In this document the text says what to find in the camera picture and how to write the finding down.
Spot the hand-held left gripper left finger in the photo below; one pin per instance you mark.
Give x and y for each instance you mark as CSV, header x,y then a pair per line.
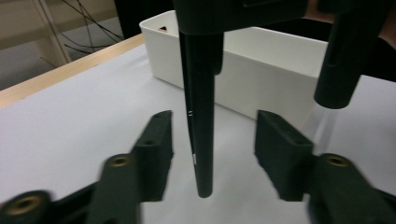
x,y
153,155

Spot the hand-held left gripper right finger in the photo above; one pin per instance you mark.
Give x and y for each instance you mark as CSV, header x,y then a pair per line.
x,y
285,155

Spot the white plastic bin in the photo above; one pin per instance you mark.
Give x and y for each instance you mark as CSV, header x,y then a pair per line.
x,y
261,68

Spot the white table sheet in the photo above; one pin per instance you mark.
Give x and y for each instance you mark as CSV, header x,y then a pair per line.
x,y
77,124

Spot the wooden table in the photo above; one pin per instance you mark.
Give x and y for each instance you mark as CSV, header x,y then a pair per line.
x,y
62,73

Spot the light wooden shelf unit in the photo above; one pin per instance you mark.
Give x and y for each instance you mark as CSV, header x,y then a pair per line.
x,y
37,28

